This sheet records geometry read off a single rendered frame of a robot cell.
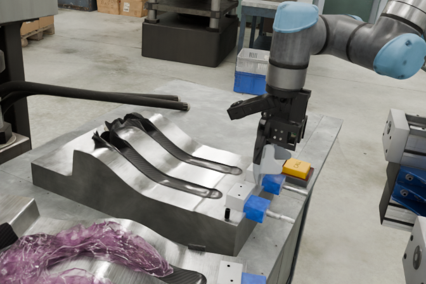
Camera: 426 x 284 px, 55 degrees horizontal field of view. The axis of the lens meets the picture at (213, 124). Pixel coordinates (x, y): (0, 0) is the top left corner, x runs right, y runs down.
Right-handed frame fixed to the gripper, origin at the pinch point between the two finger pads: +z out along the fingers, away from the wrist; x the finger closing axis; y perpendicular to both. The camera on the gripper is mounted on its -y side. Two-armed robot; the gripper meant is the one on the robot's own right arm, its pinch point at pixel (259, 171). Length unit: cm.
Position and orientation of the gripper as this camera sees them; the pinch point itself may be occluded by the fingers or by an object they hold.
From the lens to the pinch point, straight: 89.9
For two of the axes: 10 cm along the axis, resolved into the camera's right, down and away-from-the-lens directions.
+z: -0.9, 9.1, 4.1
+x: 4.2, -3.4, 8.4
